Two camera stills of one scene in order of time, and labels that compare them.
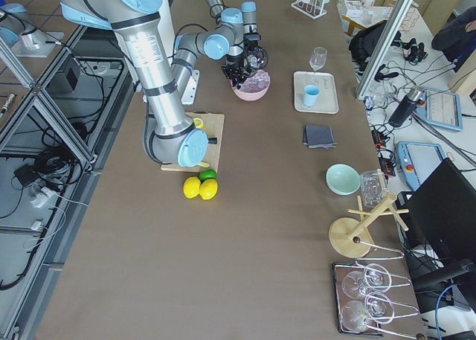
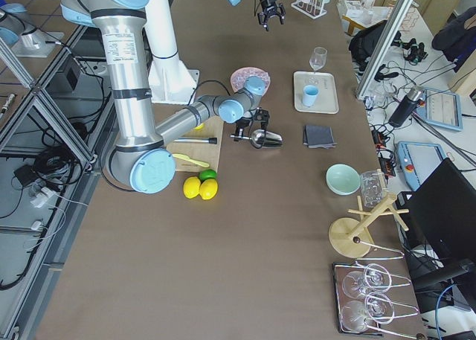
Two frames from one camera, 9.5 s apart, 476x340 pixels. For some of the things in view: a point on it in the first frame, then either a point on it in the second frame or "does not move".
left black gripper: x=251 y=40 -> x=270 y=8
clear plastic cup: x=373 y=187 does not move
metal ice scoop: x=257 y=58 -> x=262 y=138
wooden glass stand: x=349 y=236 does not move
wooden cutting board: x=213 y=123 does not move
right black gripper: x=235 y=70 -> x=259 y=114
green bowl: x=342 y=179 does not move
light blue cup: x=311 y=93 does not move
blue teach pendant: x=442 y=109 does not move
